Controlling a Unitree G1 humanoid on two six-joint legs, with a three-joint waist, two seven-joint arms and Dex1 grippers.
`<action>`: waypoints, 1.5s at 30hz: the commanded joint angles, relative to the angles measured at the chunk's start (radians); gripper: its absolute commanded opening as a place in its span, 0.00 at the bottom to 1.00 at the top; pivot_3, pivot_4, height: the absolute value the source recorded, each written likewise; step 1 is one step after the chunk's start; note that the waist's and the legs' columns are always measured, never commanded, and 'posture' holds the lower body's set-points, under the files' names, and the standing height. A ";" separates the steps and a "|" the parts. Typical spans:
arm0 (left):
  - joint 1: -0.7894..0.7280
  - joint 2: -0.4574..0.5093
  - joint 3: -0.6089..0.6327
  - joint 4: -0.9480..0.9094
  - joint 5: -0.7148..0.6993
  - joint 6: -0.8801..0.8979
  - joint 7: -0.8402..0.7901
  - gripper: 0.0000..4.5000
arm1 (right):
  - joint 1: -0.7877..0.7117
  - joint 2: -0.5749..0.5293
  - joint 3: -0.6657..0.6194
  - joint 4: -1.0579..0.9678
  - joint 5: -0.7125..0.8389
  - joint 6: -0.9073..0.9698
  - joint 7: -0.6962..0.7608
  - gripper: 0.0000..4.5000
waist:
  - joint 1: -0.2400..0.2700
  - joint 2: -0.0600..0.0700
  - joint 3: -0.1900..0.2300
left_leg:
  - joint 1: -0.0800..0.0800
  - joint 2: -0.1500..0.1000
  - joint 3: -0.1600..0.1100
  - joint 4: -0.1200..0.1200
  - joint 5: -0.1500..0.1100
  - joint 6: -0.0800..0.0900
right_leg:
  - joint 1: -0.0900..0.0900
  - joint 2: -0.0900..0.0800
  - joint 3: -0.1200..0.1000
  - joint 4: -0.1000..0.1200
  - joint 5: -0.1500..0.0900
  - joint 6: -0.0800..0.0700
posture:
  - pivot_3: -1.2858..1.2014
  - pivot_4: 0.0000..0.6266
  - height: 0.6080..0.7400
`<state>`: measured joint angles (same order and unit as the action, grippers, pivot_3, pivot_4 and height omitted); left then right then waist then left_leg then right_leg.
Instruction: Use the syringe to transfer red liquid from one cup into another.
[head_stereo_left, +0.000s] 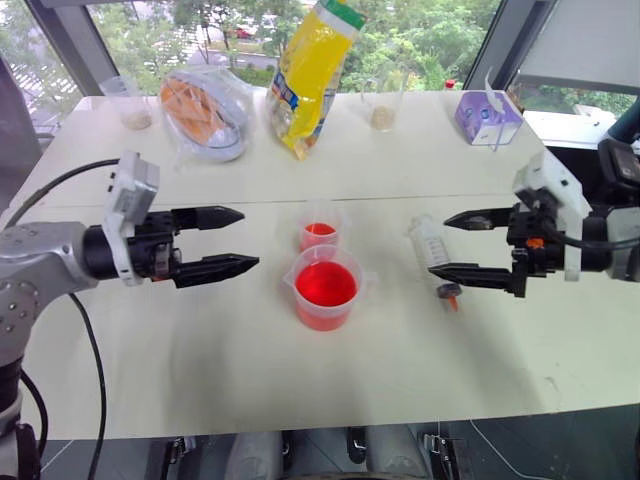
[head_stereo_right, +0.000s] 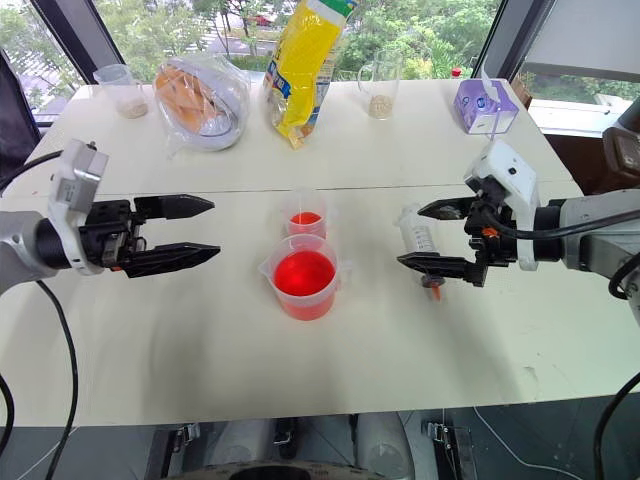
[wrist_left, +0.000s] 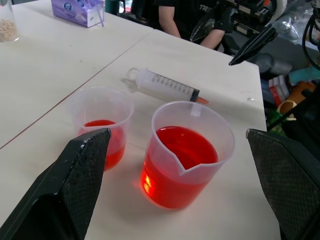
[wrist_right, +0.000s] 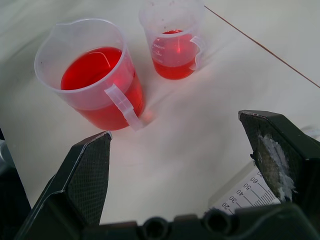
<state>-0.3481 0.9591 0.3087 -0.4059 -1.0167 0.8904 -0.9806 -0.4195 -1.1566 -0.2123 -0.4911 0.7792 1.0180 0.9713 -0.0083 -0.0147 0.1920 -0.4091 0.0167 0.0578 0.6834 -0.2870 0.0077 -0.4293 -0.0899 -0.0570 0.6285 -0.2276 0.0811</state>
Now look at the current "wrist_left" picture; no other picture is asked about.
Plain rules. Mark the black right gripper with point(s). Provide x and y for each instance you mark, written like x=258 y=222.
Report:
x=247 y=15

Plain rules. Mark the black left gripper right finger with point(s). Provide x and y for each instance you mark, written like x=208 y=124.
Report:
x=287 y=180

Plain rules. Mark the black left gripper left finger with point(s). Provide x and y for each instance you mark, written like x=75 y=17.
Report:
x=75 y=180

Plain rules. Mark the small beaker red liquid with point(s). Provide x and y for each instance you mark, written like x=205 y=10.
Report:
x=100 y=110

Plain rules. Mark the clear plastic syringe orange tip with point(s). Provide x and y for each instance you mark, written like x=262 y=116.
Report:
x=165 y=83

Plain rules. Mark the large beaker red liquid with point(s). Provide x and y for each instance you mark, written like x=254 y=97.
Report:
x=180 y=175

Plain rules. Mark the person in black shirt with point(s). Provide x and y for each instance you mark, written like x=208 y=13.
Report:
x=185 y=15

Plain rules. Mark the red and white boxes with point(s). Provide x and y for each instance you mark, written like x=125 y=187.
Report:
x=278 y=88

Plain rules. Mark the purple tissue box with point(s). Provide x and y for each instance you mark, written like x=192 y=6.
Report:
x=75 y=11

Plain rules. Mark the clear jar with grains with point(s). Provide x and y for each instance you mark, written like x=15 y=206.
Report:
x=7 y=27

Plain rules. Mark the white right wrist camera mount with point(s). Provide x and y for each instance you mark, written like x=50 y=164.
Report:
x=278 y=7

